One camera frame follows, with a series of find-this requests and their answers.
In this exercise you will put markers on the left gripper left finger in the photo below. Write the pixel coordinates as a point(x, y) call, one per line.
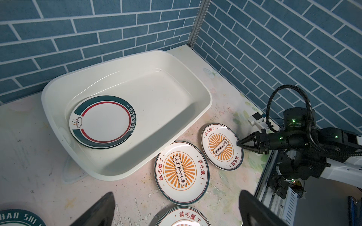
point(99, 214)

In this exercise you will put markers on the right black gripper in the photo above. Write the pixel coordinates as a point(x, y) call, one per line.
point(265, 142)

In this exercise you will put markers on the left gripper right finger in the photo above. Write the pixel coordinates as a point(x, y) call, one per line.
point(254, 213)

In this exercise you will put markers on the orange sunburst plate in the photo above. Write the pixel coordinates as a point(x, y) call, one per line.
point(183, 216)
point(182, 173)
point(219, 143)

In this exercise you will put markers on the green red rim plate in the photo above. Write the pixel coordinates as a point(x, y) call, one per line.
point(103, 118)

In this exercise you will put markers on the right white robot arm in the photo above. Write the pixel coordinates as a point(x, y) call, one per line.
point(297, 159)

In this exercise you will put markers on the white plastic bin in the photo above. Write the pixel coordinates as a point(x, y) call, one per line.
point(165, 94)

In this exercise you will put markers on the far green rim text plate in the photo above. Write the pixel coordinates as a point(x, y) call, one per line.
point(19, 217)

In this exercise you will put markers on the aluminium mounting rail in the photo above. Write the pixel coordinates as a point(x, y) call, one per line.
point(274, 191)

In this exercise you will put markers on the right aluminium corner post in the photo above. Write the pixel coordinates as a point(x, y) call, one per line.
point(198, 23)

